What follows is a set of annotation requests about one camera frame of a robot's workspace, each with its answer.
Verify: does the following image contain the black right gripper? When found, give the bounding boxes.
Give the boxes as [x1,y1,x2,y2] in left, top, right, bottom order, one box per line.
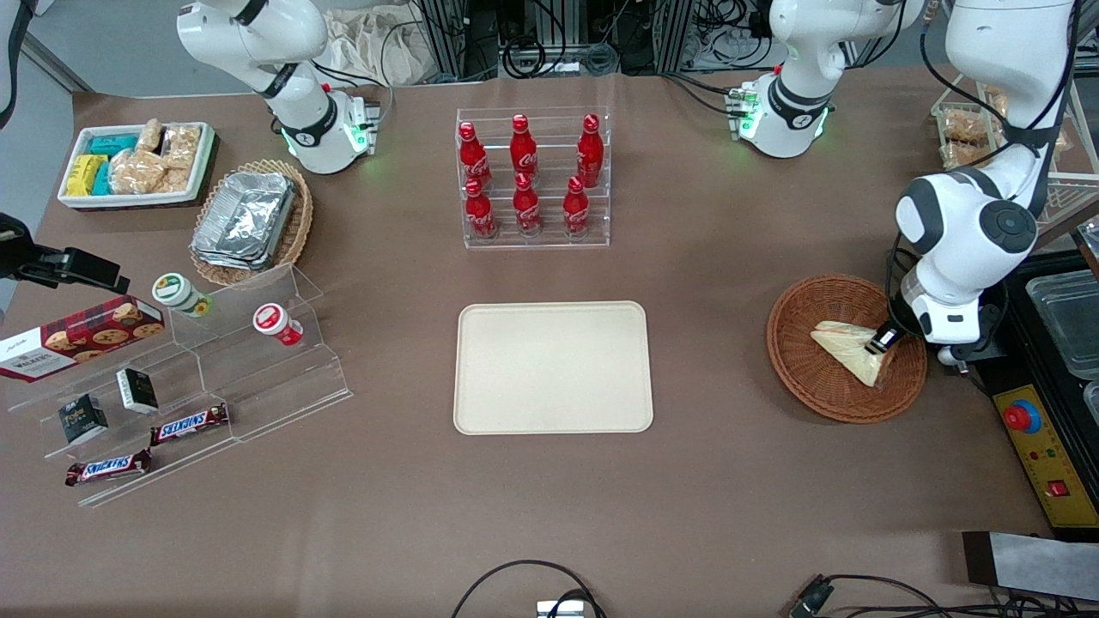
[0,213,131,295]

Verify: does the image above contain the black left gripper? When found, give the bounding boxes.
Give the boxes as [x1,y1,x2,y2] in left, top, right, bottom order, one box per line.
[865,314,1003,361]

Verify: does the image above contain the triangular sandwich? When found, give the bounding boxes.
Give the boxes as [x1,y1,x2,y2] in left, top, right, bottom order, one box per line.
[811,320,899,389]

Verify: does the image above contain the white rectangular snack tray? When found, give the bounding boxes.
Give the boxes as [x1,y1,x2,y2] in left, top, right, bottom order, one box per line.
[57,122,218,211]

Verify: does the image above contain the round brown wicker basket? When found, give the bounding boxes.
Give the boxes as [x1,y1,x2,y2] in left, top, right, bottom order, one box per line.
[767,273,929,425]

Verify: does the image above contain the oval light wicker basket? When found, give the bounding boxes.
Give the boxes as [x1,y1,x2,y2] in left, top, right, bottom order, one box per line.
[189,158,314,288]

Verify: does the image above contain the beige rectangular tray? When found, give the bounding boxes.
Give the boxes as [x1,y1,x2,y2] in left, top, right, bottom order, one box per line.
[453,300,655,436]

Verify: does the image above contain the red tartan cookie box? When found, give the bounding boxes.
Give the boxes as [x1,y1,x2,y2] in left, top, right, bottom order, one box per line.
[0,294,166,383]

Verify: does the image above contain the green lid yogurt cup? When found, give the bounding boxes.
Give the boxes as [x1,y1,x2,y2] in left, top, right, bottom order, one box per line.
[152,272,212,319]

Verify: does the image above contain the yellow snack packet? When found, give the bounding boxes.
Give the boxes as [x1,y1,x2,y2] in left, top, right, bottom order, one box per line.
[66,154,109,197]

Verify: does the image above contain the small dark green box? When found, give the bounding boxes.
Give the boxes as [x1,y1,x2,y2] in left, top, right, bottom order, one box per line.
[58,393,110,445]
[116,367,161,415]

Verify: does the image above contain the aluminium foil container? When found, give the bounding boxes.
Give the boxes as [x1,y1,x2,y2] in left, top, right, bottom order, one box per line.
[190,245,286,273]
[192,171,298,260]

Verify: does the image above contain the red emergency stop button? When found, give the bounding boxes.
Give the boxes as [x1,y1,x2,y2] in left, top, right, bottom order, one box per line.
[1003,398,1042,436]

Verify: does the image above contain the brown Snickers bar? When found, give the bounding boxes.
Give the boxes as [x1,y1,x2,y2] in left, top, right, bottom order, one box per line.
[149,403,231,447]
[64,448,154,488]

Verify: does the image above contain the red lid yogurt cup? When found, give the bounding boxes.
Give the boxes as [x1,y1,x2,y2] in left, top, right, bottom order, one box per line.
[252,303,304,348]

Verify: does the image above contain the clear acrylic stepped stand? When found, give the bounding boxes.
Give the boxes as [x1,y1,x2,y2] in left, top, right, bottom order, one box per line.
[7,263,354,509]

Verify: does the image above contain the clear bag of pastries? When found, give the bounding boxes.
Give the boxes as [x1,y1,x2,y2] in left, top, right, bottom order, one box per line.
[943,141,999,170]
[943,110,1002,143]

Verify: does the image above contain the black machine with yellow panel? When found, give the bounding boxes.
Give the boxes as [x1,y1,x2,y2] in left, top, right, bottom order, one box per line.
[962,219,1099,542]

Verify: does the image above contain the grey flat sheet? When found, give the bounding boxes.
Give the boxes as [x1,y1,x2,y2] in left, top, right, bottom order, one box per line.
[961,530,1099,603]

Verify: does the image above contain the red cola bottle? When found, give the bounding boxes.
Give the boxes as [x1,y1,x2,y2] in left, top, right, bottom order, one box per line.
[576,114,605,189]
[464,178,499,240]
[510,114,540,179]
[513,173,543,238]
[458,121,494,190]
[562,176,592,239]

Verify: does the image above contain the beige cloth bag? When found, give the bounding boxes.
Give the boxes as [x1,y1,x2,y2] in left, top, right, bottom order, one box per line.
[324,7,435,88]

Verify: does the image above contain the clear acrylic bottle rack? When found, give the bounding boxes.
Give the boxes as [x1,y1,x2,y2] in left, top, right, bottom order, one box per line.
[455,106,612,251]

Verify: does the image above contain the black machine cable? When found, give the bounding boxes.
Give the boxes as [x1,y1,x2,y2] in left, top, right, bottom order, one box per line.
[883,232,911,332]

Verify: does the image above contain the white wire rack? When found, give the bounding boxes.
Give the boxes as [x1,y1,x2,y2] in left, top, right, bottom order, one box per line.
[931,73,1099,229]

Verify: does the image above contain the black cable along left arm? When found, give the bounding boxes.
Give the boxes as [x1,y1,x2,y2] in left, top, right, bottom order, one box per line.
[917,0,1083,217]

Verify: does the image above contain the black cable with plug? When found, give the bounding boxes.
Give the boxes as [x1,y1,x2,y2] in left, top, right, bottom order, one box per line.
[787,573,1099,618]

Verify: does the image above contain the black cables at arm base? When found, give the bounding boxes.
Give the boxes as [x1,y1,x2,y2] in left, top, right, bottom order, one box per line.
[659,70,744,118]

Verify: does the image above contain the black looped cable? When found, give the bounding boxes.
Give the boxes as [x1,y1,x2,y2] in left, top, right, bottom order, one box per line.
[450,560,608,618]

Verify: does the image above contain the aluminium profile frame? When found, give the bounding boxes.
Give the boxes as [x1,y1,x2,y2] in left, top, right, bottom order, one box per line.
[416,0,698,80]

